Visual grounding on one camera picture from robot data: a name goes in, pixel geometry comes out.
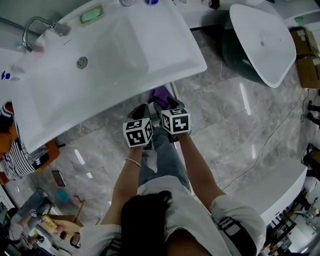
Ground white rectangular bathtub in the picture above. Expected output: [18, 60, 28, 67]
[234, 159, 308, 227]

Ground round wooden stool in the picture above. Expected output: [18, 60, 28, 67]
[41, 199, 87, 247]

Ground yellow book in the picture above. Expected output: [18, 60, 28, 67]
[41, 214, 60, 232]

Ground black shoulder strap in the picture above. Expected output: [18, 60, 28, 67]
[104, 237, 123, 256]

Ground green and white bathtub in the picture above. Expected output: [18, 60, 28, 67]
[221, 3, 298, 89]

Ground purple cloth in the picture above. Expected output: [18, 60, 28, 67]
[148, 86, 173, 108]

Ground white floor cable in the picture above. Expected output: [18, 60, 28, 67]
[221, 87, 310, 192]

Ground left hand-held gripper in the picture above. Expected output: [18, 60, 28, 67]
[122, 103, 154, 149]

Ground person's right forearm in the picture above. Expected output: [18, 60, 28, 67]
[176, 133, 223, 203]

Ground white vanity cabinet with sink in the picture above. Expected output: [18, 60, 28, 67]
[0, 0, 208, 154]

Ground orange cushion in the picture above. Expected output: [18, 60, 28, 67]
[0, 129, 16, 153]

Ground pink cup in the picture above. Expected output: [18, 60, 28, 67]
[14, 41, 46, 55]

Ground grey shoulder strap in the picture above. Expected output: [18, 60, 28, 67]
[209, 199, 258, 256]

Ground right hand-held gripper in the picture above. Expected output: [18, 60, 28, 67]
[152, 96, 192, 143]

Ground gold bracelet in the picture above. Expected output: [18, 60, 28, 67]
[124, 157, 142, 168]

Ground small bottle with blue pump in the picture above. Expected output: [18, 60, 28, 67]
[0, 63, 26, 82]

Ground person's white shirt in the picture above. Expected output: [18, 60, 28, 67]
[79, 174, 267, 256]

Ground person's left forearm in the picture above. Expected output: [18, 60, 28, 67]
[101, 146, 146, 226]

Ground chrome faucet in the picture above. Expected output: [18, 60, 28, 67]
[21, 16, 71, 53]

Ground orange sofa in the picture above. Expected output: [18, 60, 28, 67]
[0, 101, 61, 186]

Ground maroon notebook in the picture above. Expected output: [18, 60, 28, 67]
[51, 169, 68, 188]

